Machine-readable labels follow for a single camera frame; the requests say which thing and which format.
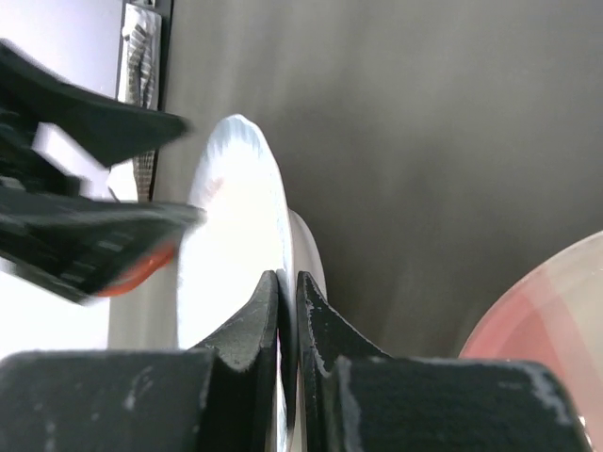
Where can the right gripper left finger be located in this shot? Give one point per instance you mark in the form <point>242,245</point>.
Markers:
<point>217,396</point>

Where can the pink floral plate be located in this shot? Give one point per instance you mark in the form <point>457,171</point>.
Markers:
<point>553,316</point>

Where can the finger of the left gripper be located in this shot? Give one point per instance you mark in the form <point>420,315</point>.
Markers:
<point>76,247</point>
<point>109,130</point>

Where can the orange mug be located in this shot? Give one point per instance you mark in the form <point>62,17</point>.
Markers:
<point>140,272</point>

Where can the white paper booklet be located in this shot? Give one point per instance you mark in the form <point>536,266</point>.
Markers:
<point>110,47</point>

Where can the white blue-rimmed plate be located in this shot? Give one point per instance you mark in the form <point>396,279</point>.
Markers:
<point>249,229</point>

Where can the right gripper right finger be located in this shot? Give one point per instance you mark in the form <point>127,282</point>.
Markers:
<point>355,397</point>

